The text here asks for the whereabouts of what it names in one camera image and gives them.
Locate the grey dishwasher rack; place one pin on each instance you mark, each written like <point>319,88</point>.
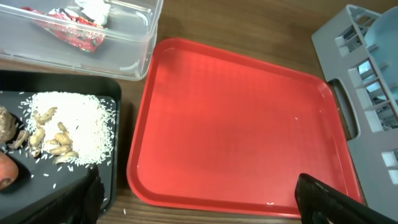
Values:
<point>367,103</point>

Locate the black waste tray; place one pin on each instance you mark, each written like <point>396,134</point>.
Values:
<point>40,180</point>

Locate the red candy wrapper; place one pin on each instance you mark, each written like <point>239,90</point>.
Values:
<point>84,40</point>

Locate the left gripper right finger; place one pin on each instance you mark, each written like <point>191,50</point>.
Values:
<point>318,203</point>

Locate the clear plastic waste bin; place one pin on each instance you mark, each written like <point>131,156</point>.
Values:
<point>130,37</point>

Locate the ginger root piece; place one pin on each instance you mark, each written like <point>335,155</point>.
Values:
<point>7,125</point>

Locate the orange carrot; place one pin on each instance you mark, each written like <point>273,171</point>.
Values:
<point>9,171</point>

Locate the red serving tray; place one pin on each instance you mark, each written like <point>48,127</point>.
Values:
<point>223,132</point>

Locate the light blue plate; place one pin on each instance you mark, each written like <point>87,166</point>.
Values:
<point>383,34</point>

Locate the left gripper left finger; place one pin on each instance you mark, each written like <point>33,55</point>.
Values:
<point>79,202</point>

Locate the white tissue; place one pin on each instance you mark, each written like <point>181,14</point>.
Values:
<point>96,10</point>

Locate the rice food leftovers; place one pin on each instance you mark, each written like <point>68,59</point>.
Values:
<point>68,127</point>

